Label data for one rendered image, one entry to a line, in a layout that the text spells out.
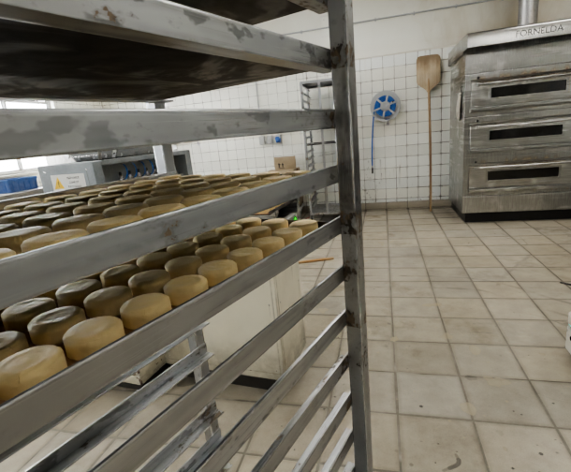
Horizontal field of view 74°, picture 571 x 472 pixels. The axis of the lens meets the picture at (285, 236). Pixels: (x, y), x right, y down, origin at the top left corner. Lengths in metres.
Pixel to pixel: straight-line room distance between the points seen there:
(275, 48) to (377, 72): 5.28
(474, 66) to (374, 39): 1.56
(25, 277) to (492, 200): 4.85
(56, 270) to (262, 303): 1.49
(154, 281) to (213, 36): 0.28
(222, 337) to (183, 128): 1.64
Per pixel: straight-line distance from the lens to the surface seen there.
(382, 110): 5.63
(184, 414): 0.43
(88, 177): 1.85
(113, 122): 0.33
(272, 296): 1.72
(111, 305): 0.45
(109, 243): 0.33
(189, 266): 0.52
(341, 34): 0.66
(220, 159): 6.27
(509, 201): 5.03
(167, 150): 0.92
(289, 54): 0.55
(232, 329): 1.90
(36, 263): 0.30
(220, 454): 0.50
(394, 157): 5.77
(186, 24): 0.41
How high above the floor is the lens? 1.21
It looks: 15 degrees down
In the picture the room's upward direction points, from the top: 6 degrees counter-clockwise
